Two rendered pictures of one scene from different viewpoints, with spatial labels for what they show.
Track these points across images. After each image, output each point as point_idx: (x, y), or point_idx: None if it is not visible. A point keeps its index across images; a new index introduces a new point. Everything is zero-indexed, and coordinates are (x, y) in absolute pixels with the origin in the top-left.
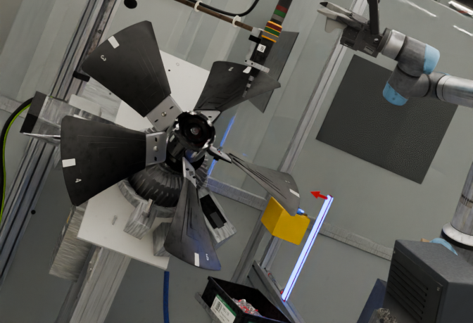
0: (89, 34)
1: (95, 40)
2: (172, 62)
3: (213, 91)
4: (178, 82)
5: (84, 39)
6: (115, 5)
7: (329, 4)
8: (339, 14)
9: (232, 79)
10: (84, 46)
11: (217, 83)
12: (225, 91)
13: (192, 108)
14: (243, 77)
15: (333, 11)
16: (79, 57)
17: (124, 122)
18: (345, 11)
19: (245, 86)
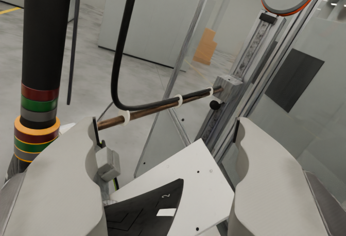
0: (205, 125)
1: (207, 131)
2: (207, 167)
3: (117, 205)
4: (194, 187)
5: (202, 128)
6: (228, 110)
7: (241, 132)
8: (58, 179)
9: (139, 207)
10: (201, 132)
11: (135, 200)
12: (107, 213)
13: (180, 221)
14: (144, 215)
15: (78, 145)
16: (197, 139)
17: (130, 189)
18: (244, 217)
19: (114, 229)
